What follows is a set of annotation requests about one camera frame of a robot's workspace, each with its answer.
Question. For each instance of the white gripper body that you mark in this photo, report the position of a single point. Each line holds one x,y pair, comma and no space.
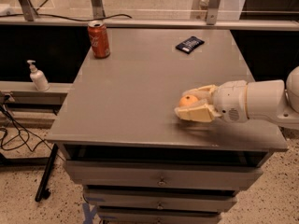
231,101

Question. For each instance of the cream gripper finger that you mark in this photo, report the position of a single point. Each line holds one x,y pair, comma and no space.
200,111
202,93

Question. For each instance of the orange fruit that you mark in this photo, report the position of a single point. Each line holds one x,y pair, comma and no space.
187,100

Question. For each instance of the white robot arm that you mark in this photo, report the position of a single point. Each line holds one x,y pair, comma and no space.
275,101

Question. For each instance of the dark blue rxbar wrapper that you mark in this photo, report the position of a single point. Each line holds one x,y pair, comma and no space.
190,44

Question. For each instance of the top grey drawer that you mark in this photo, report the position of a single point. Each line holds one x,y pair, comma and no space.
156,175

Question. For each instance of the grey drawer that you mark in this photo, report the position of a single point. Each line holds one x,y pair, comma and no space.
159,200
146,216
156,175

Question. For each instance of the grey drawer cabinet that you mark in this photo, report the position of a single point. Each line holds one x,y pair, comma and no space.
121,108

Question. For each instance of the red soda can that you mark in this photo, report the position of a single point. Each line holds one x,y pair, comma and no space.
97,32

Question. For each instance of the middle grey drawer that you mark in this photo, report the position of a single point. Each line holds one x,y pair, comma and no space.
159,200

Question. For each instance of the bottom grey drawer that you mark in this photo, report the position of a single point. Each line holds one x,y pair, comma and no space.
146,216

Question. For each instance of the white pump bottle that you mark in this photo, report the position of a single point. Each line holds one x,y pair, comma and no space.
38,77

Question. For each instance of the black metal stand leg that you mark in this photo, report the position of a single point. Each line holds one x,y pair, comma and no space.
42,191

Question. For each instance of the metal railing frame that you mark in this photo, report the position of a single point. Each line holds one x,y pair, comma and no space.
268,15

